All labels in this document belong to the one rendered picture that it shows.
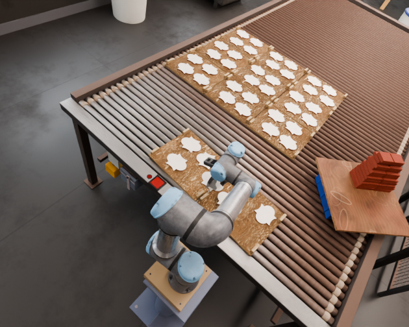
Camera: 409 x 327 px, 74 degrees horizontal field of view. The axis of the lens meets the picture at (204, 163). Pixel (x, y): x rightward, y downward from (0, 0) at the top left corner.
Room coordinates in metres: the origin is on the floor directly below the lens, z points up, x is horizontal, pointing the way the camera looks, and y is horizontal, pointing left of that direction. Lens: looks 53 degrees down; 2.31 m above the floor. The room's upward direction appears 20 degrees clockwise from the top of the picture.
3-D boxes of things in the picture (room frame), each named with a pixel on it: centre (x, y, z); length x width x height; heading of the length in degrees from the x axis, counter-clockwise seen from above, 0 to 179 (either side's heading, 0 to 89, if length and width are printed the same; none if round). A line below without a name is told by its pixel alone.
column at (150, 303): (0.35, -0.09, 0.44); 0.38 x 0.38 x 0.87; 67
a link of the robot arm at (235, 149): (0.81, -0.11, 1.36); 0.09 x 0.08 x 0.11; 162
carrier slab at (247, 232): (0.81, -0.30, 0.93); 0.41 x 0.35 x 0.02; 62
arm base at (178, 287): (0.35, -0.10, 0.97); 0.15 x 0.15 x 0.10
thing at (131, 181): (0.85, 0.40, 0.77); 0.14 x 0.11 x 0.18; 66
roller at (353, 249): (1.20, -0.16, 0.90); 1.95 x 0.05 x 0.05; 66
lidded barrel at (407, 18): (6.06, -2.74, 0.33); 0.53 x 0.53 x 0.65
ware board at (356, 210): (1.14, -0.99, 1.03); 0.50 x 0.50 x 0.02; 16
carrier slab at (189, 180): (1.00, 0.08, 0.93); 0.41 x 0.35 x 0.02; 63
